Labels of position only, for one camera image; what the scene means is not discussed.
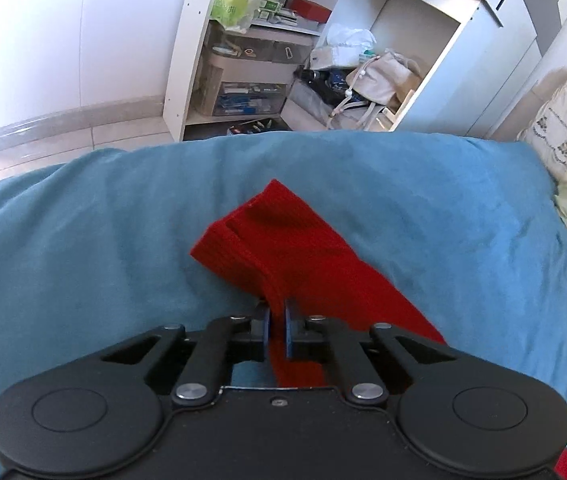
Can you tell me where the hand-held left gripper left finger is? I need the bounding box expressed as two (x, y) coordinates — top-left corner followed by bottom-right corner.
(98, 303), (271, 407)

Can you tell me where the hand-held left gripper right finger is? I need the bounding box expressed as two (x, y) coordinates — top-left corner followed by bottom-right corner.
(283, 300), (458, 404)

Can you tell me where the red knitted garment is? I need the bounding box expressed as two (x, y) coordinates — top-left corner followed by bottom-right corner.
(189, 178), (567, 480)

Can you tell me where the blue bed blanket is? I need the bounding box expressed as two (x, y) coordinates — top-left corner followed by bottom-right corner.
(0, 130), (567, 480)

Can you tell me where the clear plastic drawer unit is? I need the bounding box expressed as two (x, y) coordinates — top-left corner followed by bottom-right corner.
(194, 24), (315, 119)

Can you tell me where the beige cloth bag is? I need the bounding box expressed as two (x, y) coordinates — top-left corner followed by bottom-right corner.
(344, 50), (425, 112)

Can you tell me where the white tissue box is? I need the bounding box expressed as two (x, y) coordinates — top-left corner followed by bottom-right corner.
(309, 44), (365, 72)

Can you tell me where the white shelf unit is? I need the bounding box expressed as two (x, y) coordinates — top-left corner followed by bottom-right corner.
(163, 0), (509, 142)

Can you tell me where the white plastic bag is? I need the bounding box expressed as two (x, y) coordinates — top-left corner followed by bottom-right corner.
(325, 22), (378, 50)

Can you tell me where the red box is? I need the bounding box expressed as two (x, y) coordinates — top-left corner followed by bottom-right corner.
(291, 0), (333, 22)

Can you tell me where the green tissue packet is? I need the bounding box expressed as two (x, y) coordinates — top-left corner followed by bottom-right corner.
(210, 0), (260, 32)

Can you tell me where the white cabinet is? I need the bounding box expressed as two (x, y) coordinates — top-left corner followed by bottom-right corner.
(463, 0), (567, 138)

